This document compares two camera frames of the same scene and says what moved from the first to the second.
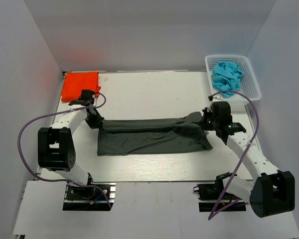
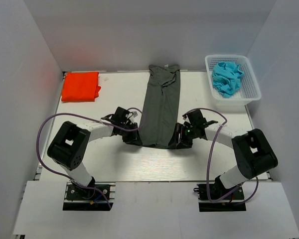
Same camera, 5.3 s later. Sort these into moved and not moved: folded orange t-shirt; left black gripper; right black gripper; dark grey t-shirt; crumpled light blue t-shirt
Moved: right black gripper; left black gripper; dark grey t-shirt
Not moved: folded orange t-shirt; crumpled light blue t-shirt
